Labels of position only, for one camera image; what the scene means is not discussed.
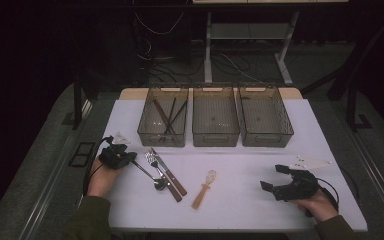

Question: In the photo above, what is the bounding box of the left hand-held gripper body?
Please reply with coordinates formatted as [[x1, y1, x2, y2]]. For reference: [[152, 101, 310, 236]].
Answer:
[[98, 132, 133, 170]]

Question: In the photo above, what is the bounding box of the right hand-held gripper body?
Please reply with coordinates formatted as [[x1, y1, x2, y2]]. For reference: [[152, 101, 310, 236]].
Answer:
[[273, 154, 333, 202]]

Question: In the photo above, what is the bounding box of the translucent brown plastic basket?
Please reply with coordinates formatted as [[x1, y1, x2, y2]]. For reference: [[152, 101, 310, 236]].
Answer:
[[137, 83, 190, 148], [191, 82, 241, 148], [238, 83, 295, 148]]

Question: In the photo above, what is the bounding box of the wooden-handled fork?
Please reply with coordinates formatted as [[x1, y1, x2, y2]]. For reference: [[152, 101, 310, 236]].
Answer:
[[144, 150, 183, 203]]

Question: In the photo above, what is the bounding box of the person's left hand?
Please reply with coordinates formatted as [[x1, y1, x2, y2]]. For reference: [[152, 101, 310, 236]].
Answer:
[[86, 156, 125, 198]]

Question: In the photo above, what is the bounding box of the person's right hand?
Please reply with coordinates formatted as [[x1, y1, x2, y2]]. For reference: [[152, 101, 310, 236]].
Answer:
[[289, 188, 339, 224]]

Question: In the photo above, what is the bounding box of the black metal stand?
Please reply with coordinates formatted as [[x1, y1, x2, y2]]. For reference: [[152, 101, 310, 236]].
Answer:
[[72, 76, 85, 131], [301, 13, 384, 131]]

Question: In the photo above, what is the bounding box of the left hand-held gripper cable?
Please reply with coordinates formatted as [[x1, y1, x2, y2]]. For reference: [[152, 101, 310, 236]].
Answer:
[[82, 135, 114, 197]]

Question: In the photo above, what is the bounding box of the hand-held gripper cable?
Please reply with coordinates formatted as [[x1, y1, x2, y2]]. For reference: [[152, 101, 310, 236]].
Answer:
[[316, 177, 340, 218], [82, 135, 114, 197]]

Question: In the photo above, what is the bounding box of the right hand-held gripper cable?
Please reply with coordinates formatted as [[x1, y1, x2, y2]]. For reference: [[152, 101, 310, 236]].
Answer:
[[316, 177, 340, 218]]

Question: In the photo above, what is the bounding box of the black rectangular floor frame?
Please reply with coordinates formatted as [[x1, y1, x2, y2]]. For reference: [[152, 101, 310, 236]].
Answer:
[[68, 142, 96, 168]]

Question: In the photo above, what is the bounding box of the metal floor rail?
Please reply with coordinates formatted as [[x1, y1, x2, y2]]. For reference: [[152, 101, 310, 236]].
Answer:
[[18, 99, 93, 240], [333, 99, 384, 231]]

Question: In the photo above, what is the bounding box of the black floor cable bundle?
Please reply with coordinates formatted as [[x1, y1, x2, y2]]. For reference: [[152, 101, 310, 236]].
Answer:
[[139, 39, 281, 85]]

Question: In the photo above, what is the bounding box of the white floor cable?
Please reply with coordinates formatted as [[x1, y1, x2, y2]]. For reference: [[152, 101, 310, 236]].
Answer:
[[219, 52, 265, 84]]

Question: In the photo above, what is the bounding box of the hanging white cable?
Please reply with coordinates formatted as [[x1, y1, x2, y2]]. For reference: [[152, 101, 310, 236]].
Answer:
[[134, 12, 185, 36]]

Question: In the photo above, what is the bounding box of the white metal desk frame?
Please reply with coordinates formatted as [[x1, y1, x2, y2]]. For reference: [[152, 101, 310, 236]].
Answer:
[[192, 0, 349, 87]]

